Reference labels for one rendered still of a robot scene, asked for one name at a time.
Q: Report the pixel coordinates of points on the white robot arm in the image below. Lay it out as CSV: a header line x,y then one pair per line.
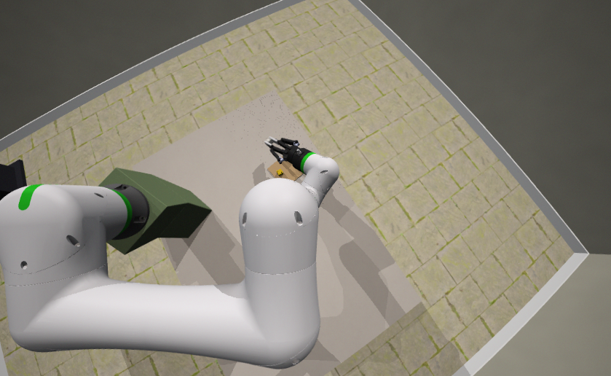
x,y
60,297

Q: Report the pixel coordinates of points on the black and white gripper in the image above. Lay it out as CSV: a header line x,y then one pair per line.
x,y
282,143

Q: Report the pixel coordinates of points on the tan square mat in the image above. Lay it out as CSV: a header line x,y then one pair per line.
x,y
289,172

